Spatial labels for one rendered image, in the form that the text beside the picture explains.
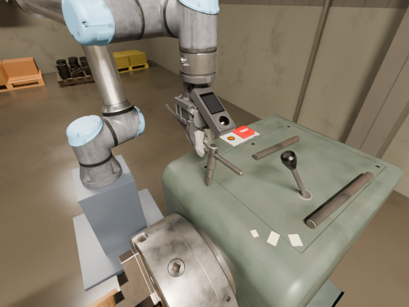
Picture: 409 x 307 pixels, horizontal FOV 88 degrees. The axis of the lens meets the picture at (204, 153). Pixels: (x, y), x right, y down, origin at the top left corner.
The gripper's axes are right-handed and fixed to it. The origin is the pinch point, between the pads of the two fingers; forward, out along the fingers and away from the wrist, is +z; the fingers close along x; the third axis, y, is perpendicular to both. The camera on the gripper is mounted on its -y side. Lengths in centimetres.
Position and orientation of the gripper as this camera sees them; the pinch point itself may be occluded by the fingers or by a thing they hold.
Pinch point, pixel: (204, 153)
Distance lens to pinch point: 55.4
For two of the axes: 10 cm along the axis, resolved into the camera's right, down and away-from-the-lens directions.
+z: 0.0, 8.1, 5.9
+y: -6.0, -4.7, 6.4
